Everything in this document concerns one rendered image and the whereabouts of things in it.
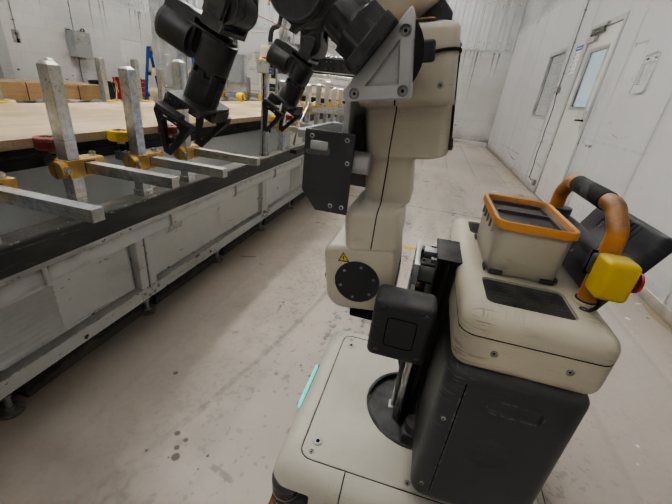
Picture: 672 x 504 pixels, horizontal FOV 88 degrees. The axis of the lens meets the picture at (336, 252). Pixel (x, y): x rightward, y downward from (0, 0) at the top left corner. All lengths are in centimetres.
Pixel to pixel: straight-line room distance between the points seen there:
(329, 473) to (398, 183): 71
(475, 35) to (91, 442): 1127
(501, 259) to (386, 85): 41
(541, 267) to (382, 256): 31
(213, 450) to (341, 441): 50
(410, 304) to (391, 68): 42
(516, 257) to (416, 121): 33
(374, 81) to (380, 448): 87
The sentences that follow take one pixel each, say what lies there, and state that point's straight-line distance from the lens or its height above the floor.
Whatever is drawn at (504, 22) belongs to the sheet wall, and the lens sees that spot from 1164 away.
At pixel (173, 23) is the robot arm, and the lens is 70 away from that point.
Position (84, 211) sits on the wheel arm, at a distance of 90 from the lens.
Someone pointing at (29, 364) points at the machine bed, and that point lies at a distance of 163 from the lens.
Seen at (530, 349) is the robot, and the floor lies 76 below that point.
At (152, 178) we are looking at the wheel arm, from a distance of 110.
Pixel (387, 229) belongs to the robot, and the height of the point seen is 87.
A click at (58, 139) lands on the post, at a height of 92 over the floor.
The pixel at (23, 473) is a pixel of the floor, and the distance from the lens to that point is 153.
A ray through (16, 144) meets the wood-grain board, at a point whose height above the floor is 89.
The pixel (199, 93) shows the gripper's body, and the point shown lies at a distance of 68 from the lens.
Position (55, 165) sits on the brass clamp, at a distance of 122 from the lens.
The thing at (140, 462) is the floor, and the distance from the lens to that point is 141.
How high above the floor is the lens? 112
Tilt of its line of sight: 25 degrees down
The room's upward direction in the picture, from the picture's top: 7 degrees clockwise
